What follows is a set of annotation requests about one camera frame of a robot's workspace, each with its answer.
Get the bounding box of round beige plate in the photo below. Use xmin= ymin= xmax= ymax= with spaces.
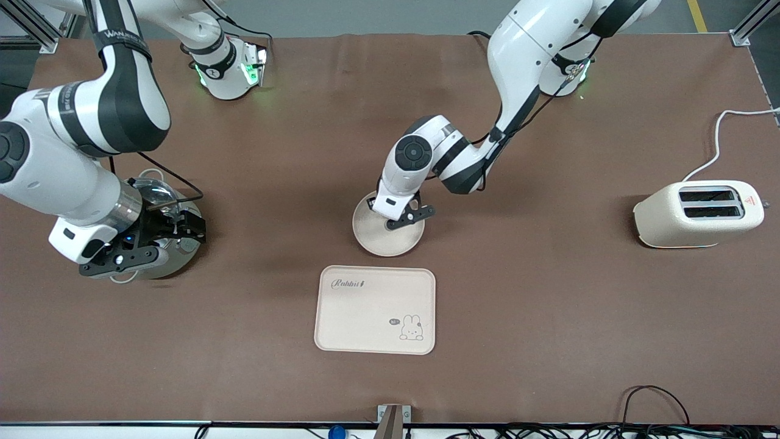
xmin=352 ymin=191 xmax=425 ymax=257

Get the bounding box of beige rabbit print tray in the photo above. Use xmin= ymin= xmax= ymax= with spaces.
xmin=314 ymin=265 xmax=437 ymax=355

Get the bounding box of glass pot lid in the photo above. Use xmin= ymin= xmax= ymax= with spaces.
xmin=128 ymin=177 xmax=183 ymax=211

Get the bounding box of brown table mat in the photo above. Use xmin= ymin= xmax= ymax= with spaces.
xmin=0 ymin=32 xmax=780 ymax=425

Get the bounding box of cream two-slot toaster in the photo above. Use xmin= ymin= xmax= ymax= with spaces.
xmin=633 ymin=180 xmax=765 ymax=249

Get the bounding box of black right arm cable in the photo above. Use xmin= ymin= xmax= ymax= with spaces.
xmin=108 ymin=151 xmax=204 ymax=211

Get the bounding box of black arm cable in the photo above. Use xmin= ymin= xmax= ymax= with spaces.
xmin=108 ymin=151 xmax=204 ymax=211
xmin=484 ymin=37 xmax=604 ymax=191

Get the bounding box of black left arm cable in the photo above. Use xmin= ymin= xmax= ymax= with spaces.
xmin=484 ymin=37 xmax=604 ymax=191

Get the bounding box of black right base cable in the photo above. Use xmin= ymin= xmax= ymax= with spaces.
xmin=201 ymin=0 xmax=273 ymax=52

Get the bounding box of aluminium frame profile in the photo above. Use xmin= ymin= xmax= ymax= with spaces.
xmin=0 ymin=0 xmax=83 ymax=54
xmin=730 ymin=0 xmax=780 ymax=47

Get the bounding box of grey metal camera bracket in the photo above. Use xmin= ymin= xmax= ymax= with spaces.
xmin=377 ymin=404 xmax=411 ymax=439

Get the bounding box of black cable bundle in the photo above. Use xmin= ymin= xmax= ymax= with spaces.
xmin=445 ymin=423 xmax=780 ymax=439

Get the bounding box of black looped cable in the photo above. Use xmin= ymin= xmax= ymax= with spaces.
xmin=620 ymin=385 xmax=692 ymax=427

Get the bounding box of white toaster power cable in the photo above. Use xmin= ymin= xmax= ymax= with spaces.
xmin=682 ymin=108 xmax=780 ymax=182

